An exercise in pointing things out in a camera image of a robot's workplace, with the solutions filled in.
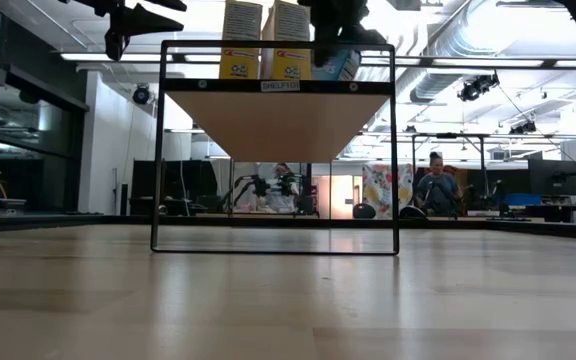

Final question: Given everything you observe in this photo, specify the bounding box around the person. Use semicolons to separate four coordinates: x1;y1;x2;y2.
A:
414;151;465;219
266;161;301;215

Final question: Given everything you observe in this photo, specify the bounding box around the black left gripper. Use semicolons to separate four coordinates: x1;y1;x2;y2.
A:
58;0;188;62

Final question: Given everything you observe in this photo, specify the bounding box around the black monitor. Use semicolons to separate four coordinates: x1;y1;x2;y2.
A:
527;158;576;197

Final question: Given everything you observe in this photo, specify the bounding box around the black tube frame stand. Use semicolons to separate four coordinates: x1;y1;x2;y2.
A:
410;132;490;216

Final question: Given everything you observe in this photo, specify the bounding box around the blue bin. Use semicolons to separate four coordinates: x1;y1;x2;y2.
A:
501;193;543;207

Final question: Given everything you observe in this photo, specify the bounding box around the black aluminium table frame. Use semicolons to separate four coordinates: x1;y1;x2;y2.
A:
0;212;576;242

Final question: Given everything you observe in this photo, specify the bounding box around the black stage light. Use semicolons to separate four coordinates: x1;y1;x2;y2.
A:
456;72;501;104
509;119;538;135

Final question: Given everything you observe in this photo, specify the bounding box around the fluorescent ceiling light strip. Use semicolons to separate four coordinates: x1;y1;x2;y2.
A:
60;52;174;64
360;57;544;69

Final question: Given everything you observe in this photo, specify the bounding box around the silver ventilation duct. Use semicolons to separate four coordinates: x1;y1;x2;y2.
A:
407;0;502;104

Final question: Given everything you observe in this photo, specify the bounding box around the blue cereal box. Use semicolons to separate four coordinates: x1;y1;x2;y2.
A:
311;45;363;82

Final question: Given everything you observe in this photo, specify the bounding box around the yellow cereal box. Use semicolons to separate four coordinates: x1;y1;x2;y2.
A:
218;0;264;81
260;0;314;82

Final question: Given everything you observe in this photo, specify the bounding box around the black dome-shaped object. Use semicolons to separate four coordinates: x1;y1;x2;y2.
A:
398;205;427;220
351;202;377;220

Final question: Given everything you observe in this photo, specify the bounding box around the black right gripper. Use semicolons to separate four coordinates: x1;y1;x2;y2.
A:
296;0;388;68

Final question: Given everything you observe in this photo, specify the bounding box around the white floral hanging cloth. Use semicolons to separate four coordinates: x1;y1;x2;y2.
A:
361;162;415;220

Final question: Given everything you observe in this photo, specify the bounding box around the black spot light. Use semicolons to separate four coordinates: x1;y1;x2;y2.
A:
131;83;152;106

